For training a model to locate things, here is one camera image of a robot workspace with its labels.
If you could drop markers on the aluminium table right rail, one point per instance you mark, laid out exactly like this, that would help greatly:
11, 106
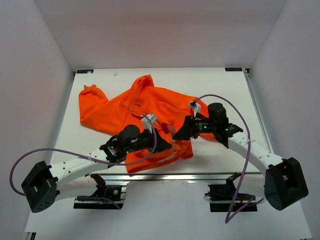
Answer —
265, 135

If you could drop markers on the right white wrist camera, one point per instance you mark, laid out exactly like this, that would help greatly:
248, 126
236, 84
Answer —
196, 107

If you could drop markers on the right blue table label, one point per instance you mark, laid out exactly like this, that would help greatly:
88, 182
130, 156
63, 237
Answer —
233, 69

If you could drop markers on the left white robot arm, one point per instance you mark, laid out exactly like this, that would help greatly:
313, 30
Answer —
46, 184

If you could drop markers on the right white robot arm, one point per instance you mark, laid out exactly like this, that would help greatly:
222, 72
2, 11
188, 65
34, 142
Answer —
282, 182

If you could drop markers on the blue table label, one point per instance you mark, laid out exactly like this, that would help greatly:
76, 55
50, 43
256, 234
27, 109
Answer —
233, 69
84, 71

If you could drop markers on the aluminium table rail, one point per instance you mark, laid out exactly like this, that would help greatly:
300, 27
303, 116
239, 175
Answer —
166, 177
265, 135

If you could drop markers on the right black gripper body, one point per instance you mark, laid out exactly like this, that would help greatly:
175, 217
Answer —
202, 126

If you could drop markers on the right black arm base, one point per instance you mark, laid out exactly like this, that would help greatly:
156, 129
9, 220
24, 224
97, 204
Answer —
221, 189

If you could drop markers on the orange zip-up jacket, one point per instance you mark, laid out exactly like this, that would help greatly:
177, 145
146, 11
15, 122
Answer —
110, 116

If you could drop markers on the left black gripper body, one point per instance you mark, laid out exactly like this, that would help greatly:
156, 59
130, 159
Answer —
145, 141

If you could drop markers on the aluminium table front rail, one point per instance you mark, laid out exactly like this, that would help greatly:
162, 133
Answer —
166, 177

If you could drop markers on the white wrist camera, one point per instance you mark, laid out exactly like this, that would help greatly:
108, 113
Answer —
148, 121
196, 107

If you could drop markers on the left blue table label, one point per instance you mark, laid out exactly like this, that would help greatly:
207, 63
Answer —
84, 71

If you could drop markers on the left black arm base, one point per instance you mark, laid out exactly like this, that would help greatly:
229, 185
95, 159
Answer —
107, 196

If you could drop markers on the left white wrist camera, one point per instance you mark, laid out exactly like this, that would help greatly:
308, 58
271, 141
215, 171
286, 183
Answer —
148, 121

